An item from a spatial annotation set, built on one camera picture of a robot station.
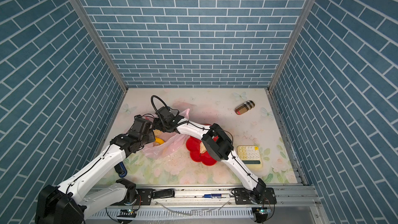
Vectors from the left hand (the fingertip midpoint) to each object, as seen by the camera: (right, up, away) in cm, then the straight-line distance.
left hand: (152, 133), depth 84 cm
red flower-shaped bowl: (+22, -9, +6) cm, 24 cm away
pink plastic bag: (+11, -7, +5) cm, 14 cm away
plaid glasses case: (+56, +14, +22) cm, 61 cm away
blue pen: (+33, -28, -10) cm, 44 cm away
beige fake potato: (+28, -8, +1) cm, 29 cm away
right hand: (-3, +3, +9) cm, 10 cm away
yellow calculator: (+54, -13, +1) cm, 56 cm away
